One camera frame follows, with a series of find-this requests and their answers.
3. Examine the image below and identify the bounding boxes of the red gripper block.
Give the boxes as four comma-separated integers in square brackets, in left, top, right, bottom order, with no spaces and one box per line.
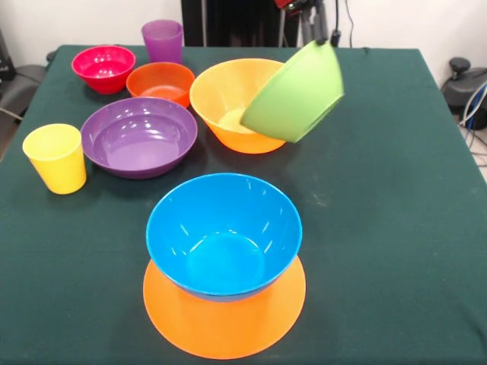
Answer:
[274,0,329,45]

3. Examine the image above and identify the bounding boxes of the green bowl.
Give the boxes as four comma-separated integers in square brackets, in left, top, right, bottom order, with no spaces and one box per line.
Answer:
[239,40,345,144]

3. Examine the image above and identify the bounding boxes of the large orange bowl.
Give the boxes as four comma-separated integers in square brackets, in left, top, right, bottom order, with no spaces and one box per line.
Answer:
[142,254,307,360]
[189,58,287,154]

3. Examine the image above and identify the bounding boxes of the opaque blue bowl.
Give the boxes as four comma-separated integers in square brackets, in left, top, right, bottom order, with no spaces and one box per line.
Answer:
[145,173,304,303]

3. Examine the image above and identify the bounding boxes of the purple cup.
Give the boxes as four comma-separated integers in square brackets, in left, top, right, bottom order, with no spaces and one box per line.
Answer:
[141,19,184,65]

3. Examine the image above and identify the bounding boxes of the small red-orange bowl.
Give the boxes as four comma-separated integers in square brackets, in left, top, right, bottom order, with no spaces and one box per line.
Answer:
[126,62,196,109]

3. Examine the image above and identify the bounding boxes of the wide purple bowl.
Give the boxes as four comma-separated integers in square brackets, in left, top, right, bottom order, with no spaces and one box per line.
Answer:
[80,97,199,179]

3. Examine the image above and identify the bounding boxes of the dark green tablecloth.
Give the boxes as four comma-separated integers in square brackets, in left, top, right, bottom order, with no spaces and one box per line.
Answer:
[0,44,487,365]

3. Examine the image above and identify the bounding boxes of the pink bowl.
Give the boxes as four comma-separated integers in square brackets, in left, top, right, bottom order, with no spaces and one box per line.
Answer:
[71,45,136,95]

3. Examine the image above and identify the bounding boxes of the yellow cup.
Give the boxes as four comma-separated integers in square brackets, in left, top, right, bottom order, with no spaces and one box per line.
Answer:
[22,123,88,195]

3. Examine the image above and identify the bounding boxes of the black wall cable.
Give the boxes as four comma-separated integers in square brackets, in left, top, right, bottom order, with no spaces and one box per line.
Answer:
[329,0,370,52]

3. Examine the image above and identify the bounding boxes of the bundle of floor cables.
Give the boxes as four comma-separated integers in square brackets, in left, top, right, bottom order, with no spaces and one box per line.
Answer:
[458,84,487,157]

